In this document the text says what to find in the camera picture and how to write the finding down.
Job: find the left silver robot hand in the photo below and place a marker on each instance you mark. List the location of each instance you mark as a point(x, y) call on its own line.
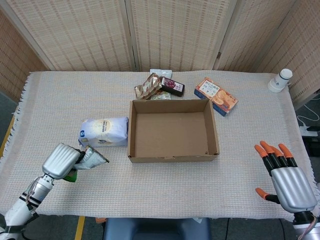
point(60, 161)

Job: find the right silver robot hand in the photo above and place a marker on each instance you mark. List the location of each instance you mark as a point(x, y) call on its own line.
point(292, 187)

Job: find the green snack bag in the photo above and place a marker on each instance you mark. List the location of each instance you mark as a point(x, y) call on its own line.
point(93, 160)

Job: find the blue white tissue pack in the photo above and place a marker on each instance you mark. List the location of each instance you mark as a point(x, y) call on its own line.
point(105, 130)

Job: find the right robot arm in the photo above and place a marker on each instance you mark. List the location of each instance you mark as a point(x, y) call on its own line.
point(303, 221)

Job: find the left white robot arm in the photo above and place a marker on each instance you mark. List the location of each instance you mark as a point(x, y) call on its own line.
point(22, 207)

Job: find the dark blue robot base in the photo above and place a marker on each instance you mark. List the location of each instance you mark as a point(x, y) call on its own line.
point(155, 230)

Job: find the gold brown snack packet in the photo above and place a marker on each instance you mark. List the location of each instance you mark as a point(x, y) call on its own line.
point(147, 86)

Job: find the open brown cardboard box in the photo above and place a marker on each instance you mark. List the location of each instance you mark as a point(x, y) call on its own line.
point(172, 132)

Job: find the orange package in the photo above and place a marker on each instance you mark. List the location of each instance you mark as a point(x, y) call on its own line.
point(217, 96)

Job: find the clear plastic bag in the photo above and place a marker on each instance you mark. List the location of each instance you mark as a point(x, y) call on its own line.
point(161, 96)

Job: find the white power strip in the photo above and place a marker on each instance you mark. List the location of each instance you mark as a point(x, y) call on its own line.
point(305, 131)

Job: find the beige woven tablecloth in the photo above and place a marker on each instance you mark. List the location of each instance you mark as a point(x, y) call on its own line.
point(160, 185)

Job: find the white bottle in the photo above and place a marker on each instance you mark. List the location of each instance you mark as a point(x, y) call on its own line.
point(280, 80)

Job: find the woven folding screen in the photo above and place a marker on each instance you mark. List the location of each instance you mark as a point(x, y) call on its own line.
point(87, 32)

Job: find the dark purple juice carton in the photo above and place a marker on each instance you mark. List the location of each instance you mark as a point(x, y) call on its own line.
point(172, 86)

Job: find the white flat packet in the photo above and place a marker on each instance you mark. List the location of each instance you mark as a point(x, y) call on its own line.
point(166, 73)

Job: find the metal screen hinge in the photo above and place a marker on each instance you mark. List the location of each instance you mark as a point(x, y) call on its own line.
point(219, 55)

